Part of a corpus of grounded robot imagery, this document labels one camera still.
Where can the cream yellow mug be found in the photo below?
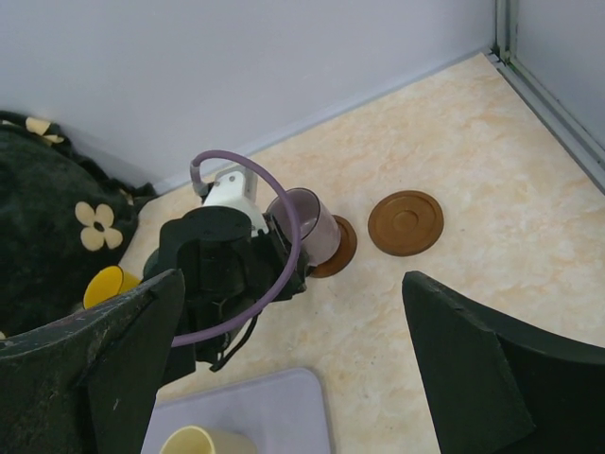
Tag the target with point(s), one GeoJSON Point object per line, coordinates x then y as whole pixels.
{"type": "Point", "coordinates": [198, 440]}

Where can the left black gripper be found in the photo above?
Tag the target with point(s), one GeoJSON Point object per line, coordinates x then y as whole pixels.
{"type": "Point", "coordinates": [182, 359]}

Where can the dark brown coaster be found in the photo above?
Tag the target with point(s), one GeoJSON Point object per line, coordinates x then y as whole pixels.
{"type": "Point", "coordinates": [344, 254]}
{"type": "Point", "coordinates": [406, 223]}

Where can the black floral plush blanket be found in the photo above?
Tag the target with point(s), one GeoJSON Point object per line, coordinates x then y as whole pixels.
{"type": "Point", "coordinates": [63, 219]}

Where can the lavender plastic tray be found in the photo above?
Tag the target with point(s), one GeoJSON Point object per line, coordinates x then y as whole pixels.
{"type": "Point", "coordinates": [281, 413]}

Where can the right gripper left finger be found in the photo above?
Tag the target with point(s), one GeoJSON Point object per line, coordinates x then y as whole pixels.
{"type": "Point", "coordinates": [87, 383]}

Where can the purple glass mug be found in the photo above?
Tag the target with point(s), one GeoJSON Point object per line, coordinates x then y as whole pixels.
{"type": "Point", "coordinates": [319, 231]}

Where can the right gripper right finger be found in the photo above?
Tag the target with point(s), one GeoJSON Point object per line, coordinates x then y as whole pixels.
{"type": "Point", "coordinates": [495, 384]}

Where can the yellow glass mug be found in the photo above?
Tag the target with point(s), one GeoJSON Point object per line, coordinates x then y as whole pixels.
{"type": "Point", "coordinates": [107, 284]}

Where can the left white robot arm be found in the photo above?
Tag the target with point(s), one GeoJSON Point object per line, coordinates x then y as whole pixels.
{"type": "Point", "coordinates": [231, 194]}

